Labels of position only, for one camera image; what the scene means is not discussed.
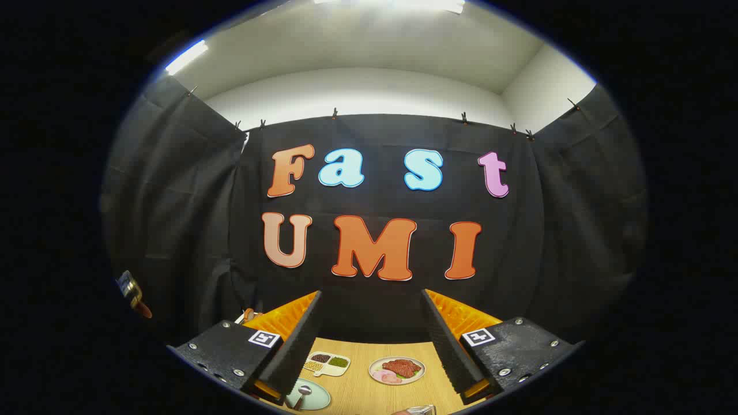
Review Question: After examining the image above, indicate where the brown handled metal object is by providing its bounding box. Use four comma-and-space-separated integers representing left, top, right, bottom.
115, 270, 153, 319

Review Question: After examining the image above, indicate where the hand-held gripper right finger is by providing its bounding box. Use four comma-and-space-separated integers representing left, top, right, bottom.
420, 288, 586, 407

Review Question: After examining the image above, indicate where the white plate with meat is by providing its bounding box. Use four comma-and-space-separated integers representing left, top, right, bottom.
368, 356, 426, 386

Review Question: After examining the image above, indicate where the brown steak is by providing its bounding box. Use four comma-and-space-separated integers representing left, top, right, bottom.
382, 359, 422, 379

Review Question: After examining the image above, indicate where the row of cloth clips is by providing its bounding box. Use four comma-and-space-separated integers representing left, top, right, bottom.
186, 86, 580, 142

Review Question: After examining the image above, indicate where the black backdrop cloth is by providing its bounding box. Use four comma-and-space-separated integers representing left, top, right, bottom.
101, 75, 649, 346

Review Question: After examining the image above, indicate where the ceiling strip light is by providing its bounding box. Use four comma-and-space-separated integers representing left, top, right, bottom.
313, 0, 465, 15
165, 39, 209, 76

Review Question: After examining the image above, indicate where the white divided tray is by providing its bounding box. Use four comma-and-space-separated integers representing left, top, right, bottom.
303, 350, 351, 378

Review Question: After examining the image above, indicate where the green round plate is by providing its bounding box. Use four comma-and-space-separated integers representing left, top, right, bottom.
285, 378, 332, 412

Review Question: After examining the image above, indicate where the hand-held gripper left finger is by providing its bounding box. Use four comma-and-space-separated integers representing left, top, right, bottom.
166, 290, 323, 407

